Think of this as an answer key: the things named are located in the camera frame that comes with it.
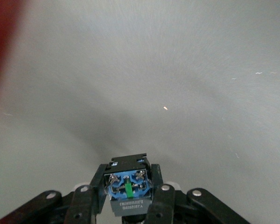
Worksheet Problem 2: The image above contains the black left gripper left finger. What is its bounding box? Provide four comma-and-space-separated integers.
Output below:
64, 163, 109, 224

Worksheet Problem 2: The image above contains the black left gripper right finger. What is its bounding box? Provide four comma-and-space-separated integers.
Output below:
145, 163, 177, 224

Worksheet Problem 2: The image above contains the red cap push button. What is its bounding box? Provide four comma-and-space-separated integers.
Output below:
103, 153, 154, 224

